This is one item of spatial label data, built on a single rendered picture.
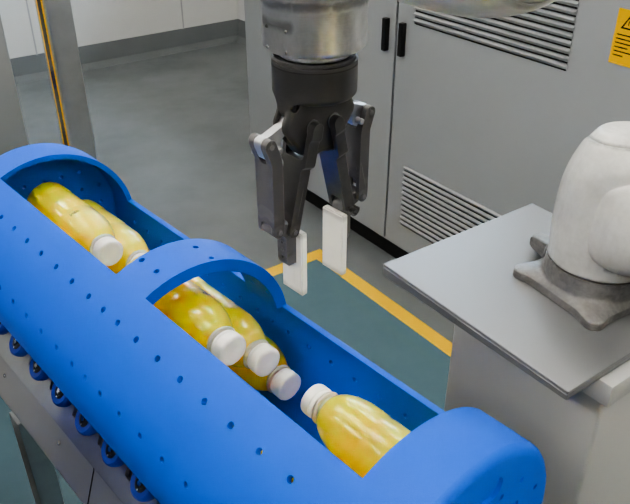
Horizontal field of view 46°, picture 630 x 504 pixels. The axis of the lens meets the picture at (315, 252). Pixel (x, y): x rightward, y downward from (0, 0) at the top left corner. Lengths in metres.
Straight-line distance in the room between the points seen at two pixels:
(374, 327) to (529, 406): 1.58
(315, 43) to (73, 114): 1.32
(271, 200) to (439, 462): 0.26
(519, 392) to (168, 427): 0.67
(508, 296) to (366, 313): 1.68
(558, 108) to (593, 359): 1.34
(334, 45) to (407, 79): 2.20
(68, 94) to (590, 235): 1.23
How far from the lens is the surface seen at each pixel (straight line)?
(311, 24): 0.60
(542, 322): 1.17
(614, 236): 1.12
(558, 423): 1.23
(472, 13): 0.47
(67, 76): 1.85
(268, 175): 0.65
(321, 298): 2.93
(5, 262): 1.06
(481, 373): 1.31
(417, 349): 2.70
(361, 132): 0.71
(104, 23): 5.84
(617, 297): 1.21
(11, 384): 1.32
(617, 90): 2.24
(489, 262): 1.29
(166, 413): 0.76
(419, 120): 2.79
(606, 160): 1.11
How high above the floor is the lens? 1.69
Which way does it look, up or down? 32 degrees down
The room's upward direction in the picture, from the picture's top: straight up
